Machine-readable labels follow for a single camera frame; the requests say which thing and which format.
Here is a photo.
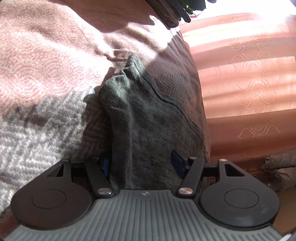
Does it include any grey quilted bundle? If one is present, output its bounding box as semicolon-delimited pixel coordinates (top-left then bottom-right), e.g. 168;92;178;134
262;149;295;192

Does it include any pink patterned curtain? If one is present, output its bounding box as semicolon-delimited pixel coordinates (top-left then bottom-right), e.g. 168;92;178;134
180;1;295;168

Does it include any black folded garment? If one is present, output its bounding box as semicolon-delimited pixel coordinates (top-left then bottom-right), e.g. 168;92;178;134
167;0;206;23

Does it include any grey-blue garment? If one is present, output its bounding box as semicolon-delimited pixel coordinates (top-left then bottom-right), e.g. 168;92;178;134
97;55;206;190

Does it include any pink grey bed quilt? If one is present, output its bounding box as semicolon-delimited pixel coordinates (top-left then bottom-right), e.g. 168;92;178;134
1;1;210;237

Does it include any grey folded garment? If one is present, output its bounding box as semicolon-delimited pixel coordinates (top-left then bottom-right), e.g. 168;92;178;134
146;0;179;29

